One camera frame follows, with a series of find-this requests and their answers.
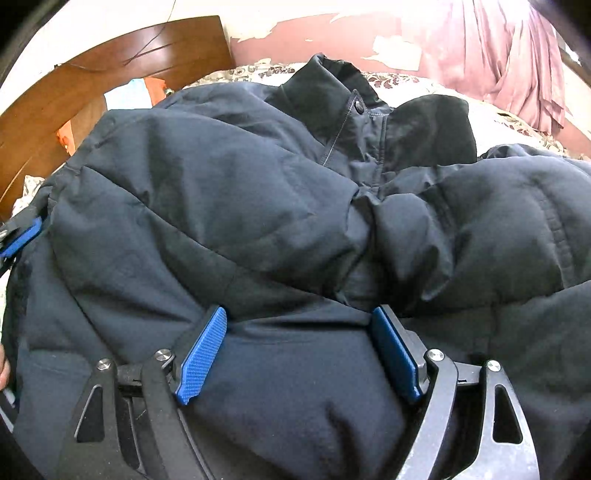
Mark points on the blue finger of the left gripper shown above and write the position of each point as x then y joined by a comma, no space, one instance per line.
17,232

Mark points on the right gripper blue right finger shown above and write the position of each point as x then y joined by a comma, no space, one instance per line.
402,354

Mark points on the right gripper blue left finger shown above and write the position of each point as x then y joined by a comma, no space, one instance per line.
195,352

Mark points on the dark navy padded jacket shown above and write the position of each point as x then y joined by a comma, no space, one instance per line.
300,208

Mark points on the person's hand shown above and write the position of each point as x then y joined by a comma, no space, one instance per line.
5,369

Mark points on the wooden bed headboard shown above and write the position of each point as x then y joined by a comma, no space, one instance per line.
177,52

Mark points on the orange blue brown striped pillow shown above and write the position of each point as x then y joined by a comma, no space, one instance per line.
138,93

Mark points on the pink curtain left panel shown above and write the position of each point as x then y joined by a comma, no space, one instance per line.
501,52

